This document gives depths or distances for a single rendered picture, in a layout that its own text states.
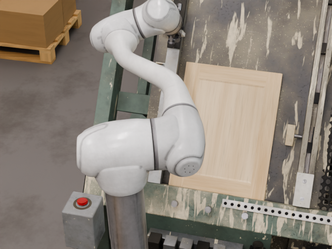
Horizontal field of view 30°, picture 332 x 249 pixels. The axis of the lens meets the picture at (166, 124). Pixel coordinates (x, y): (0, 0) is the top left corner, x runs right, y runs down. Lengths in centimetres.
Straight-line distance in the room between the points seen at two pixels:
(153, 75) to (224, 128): 71
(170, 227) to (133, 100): 53
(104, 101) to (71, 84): 237
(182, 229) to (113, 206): 87
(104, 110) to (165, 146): 99
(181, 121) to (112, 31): 51
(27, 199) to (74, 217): 152
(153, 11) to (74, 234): 91
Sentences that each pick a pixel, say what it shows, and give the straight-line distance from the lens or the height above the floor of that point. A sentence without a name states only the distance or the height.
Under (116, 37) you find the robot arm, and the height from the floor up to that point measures 160.
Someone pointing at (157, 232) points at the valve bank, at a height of 74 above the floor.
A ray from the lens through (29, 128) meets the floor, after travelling 438.
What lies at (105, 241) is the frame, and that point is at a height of 58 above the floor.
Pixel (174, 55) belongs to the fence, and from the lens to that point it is 243.
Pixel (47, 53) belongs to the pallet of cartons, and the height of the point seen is 10.
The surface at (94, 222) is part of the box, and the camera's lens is 228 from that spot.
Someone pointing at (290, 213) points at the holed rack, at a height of 89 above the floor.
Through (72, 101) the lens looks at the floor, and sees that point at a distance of 462.
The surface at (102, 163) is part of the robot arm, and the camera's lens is 150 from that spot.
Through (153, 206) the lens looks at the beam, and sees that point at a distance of 242.
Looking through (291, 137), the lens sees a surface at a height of 110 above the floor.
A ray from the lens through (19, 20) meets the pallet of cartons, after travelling 506.
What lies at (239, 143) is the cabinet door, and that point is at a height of 105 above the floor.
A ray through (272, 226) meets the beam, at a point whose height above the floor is 84.
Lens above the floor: 246
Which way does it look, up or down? 35 degrees down
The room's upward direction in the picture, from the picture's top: straight up
